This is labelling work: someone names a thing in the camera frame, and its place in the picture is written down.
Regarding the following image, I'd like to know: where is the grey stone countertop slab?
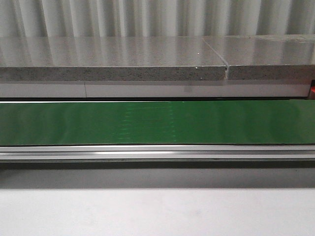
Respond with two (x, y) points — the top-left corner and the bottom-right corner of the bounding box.
(0, 35), (315, 82)

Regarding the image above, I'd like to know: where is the green conveyor belt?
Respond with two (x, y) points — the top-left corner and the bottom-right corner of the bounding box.
(0, 99), (315, 146)

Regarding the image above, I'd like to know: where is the aluminium conveyor frame rail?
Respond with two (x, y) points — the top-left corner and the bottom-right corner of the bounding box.
(0, 145), (315, 162)

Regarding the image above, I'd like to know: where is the white pleated curtain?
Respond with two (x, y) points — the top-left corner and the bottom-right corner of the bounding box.
(0, 0), (315, 37)

